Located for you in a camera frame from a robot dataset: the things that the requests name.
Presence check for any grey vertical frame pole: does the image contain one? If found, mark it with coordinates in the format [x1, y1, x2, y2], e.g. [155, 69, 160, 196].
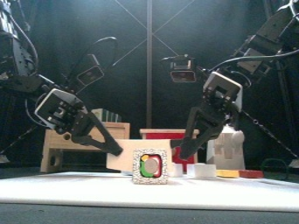
[145, 0, 155, 130]

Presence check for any light wooden toy stand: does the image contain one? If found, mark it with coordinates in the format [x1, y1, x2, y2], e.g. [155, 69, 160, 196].
[40, 122, 132, 174]

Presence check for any small white toy cube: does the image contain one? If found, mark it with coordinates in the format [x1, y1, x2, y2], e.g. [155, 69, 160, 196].
[169, 163, 184, 178]

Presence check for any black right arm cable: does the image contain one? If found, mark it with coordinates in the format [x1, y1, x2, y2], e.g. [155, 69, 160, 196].
[208, 47, 299, 74]

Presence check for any green white striped toy block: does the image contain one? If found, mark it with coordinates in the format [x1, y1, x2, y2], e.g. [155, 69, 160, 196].
[89, 108, 123, 123]

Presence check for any red flat toy block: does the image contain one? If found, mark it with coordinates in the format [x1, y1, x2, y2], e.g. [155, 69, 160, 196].
[237, 169, 265, 179]

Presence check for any toy sushi roll speckled white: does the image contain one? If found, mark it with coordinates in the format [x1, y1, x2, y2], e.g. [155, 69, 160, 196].
[131, 147, 171, 186]

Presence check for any large white toy cube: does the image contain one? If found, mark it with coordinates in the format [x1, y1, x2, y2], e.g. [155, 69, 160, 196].
[185, 163, 217, 179]

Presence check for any yellow flat toy block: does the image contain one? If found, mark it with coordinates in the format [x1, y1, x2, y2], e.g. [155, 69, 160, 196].
[215, 169, 240, 179]

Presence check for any red wooden toy box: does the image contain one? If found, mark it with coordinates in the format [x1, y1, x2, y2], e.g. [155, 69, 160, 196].
[139, 128, 201, 172]

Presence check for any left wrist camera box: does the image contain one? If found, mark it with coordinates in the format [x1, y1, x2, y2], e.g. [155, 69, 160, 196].
[66, 52, 107, 94]

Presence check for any black diagonal frame strut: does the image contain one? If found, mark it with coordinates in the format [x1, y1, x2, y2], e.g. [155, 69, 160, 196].
[239, 109, 299, 161]

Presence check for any white cutting board mat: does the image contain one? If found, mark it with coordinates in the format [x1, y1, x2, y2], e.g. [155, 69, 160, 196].
[0, 171, 299, 214]

